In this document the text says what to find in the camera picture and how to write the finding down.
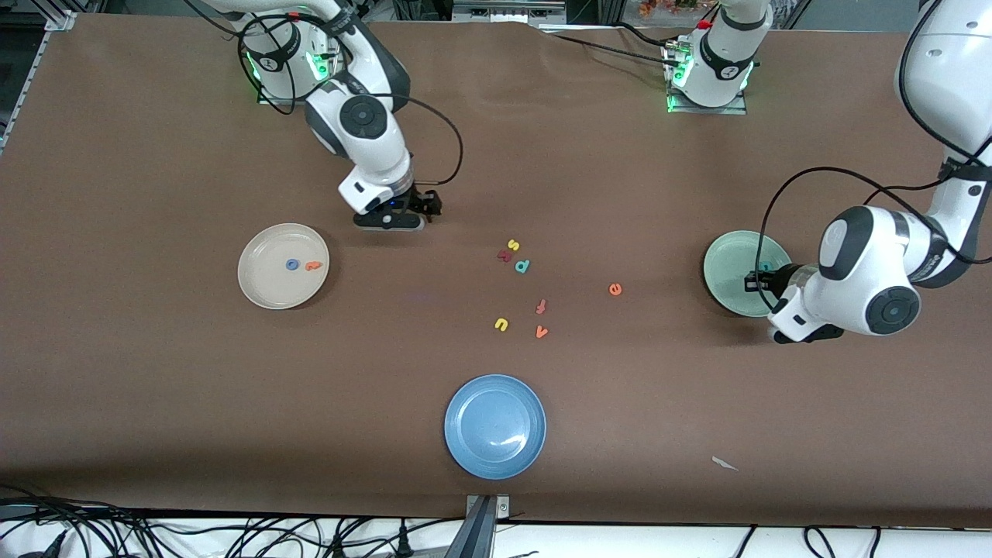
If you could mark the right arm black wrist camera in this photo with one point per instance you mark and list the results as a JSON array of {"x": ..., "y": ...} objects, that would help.
[{"x": 387, "y": 222}]

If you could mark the white paper scrap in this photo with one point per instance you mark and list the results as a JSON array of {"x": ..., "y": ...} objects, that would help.
[{"x": 722, "y": 463}]

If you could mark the black mount beam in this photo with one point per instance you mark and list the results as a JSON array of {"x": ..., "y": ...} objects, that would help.
[{"x": 473, "y": 539}]

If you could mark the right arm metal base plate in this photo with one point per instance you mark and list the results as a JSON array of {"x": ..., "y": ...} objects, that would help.
[{"x": 294, "y": 100}]

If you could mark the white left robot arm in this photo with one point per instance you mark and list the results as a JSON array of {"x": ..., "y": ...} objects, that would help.
[{"x": 860, "y": 263}]

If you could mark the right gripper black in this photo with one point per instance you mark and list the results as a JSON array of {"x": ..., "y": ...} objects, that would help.
[{"x": 423, "y": 203}]

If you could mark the blue plate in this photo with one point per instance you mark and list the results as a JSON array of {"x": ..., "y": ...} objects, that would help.
[{"x": 494, "y": 426}]

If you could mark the aluminium frame profile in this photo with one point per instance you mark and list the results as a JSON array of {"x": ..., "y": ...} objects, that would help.
[{"x": 62, "y": 17}]

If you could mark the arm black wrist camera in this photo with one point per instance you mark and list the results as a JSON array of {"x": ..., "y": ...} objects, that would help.
[
  {"x": 825, "y": 333},
  {"x": 387, "y": 222}
]

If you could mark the grey power strip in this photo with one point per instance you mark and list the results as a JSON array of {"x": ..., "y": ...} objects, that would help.
[{"x": 508, "y": 12}]

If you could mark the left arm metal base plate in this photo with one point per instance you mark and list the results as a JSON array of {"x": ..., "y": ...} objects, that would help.
[{"x": 709, "y": 110}]

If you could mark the beige brown plate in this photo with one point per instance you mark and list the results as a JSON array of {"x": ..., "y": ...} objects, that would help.
[{"x": 267, "y": 287}]

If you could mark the green plate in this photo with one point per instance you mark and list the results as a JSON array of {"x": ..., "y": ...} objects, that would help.
[{"x": 728, "y": 271}]

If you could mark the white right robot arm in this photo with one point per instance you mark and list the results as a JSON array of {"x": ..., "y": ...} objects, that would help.
[{"x": 360, "y": 124}]

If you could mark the black power plug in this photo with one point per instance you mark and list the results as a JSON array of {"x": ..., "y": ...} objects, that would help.
[{"x": 403, "y": 541}]

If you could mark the silver metal bracket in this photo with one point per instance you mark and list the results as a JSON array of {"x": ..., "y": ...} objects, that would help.
[{"x": 501, "y": 502}]

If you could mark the brown table cover sheet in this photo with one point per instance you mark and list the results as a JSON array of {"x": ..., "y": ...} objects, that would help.
[{"x": 387, "y": 349}]

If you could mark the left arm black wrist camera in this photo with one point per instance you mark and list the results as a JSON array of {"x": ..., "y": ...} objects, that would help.
[{"x": 825, "y": 333}]

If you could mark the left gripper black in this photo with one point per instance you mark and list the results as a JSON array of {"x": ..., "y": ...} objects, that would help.
[{"x": 783, "y": 277}]

